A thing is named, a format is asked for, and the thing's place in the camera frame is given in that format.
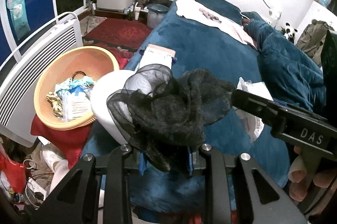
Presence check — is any black mesh cloth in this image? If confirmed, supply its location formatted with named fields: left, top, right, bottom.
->
left=106, top=63, right=237, bottom=173

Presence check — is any panda plush toy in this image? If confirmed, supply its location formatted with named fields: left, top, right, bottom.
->
left=281, top=23, right=298, bottom=44

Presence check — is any person's right hand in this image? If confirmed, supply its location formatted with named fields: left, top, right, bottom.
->
left=288, top=146, right=336, bottom=202

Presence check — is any red floral rug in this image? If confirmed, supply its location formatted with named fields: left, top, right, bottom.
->
left=84, top=18, right=152, bottom=52

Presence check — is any red cloth under basket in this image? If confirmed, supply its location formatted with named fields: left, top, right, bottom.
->
left=30, top=46, right=120, bottom=168

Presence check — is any white panel heater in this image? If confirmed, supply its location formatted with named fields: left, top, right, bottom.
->
left=1, top=12, right=83, bottom=148

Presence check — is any red plastic bag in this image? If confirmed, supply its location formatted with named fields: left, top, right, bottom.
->
left=0, top=144, right=26, bottom=194

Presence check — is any cardboard box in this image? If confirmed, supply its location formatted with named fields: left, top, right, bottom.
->
left=147, top=44, right=176, bottom=57

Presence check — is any translucent trash bin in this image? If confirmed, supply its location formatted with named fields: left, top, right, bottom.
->
left=147, top=3, right=169, bottom=28

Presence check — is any cotton swab bag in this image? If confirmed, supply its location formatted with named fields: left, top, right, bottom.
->
left=62, top=92, right=91, bottom=121

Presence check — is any black hair tie with pearl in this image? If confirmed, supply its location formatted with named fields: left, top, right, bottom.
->
left=71, top=70, right=87, bottom=81

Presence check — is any blue white striped cloth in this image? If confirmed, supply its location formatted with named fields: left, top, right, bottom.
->
left=54, top=78, right=72, bottom=99

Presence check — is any blue plush bed blanket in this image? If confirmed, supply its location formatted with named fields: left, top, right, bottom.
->
left=80, top=0, right=293, bottom=214

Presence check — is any white cylindrical smart speaker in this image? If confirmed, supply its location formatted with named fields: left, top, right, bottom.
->
left=90, top=69, right=154, bottom=145

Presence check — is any pink towel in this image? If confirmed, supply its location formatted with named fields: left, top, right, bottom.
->
left=176, top=0, right=257, bottom=49

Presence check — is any yellow plastic basket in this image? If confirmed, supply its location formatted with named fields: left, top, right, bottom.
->
left=34, top=46, right=119, bottom=131

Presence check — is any teal hanging bag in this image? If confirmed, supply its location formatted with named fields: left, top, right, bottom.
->
left=6, top=0, right=30, bottom=41

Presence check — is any blue wet wipes pack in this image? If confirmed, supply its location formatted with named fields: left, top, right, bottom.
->
left=69, top=85, right=90, bottom=96

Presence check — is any small white tissue pack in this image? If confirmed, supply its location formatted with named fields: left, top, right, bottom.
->
left=234, top=77, right=274, bottom=143

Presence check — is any dark blue quilt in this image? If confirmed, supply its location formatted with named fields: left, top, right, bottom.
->
left=242, top=11, right=326, bottom=116

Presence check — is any teal face mask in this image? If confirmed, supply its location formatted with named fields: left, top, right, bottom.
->
left=70, top=76, right=96, bottom=87

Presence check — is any yellow patterned scrunchie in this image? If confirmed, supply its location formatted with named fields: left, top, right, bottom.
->
left=46, top=92, right=63, bottom=119

